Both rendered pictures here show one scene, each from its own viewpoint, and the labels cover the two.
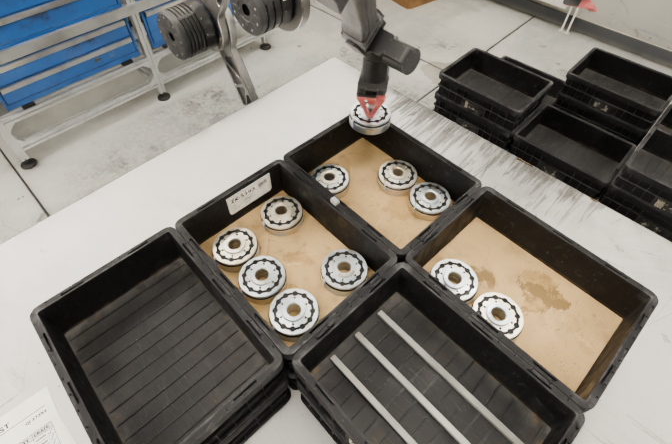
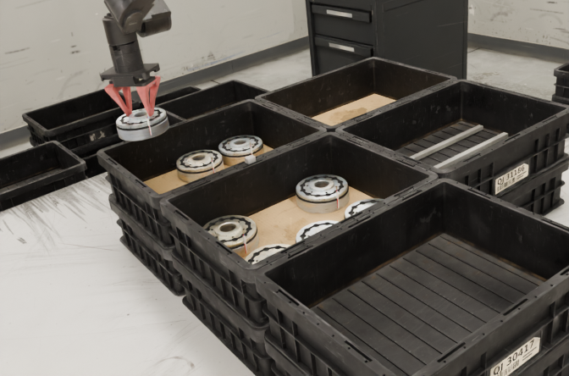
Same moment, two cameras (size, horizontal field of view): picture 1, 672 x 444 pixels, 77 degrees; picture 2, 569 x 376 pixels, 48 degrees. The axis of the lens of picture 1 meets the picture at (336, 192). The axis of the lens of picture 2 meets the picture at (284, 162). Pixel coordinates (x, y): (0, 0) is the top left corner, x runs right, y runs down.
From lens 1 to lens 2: 116 cm
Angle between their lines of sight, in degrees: 64
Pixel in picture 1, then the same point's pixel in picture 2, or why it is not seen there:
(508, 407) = (449, 132)
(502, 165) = not seen: hidden behind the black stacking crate
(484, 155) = not seen: hidden behind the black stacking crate
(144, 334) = (400, 345)
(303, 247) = (279, 227)
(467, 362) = (415, 145)
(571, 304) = (361, 107)
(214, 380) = (455, 276)
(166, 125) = not seen: outside the picture
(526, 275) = (334, 119)
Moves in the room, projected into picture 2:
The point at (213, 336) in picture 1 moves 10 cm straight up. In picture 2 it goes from (400, 283) to (398, 229)
